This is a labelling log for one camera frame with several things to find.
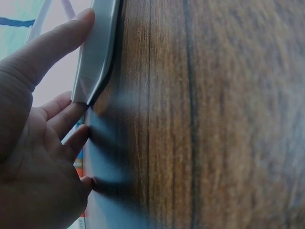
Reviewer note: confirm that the person's left hand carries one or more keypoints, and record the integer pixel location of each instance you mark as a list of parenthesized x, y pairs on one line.
[(28, 152)]

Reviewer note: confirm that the person's left thumb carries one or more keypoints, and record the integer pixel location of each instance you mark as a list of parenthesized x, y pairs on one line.
[(54, 40)]

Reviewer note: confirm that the white slab black edge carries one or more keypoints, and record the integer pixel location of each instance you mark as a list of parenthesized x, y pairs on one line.
[(97, 52)]

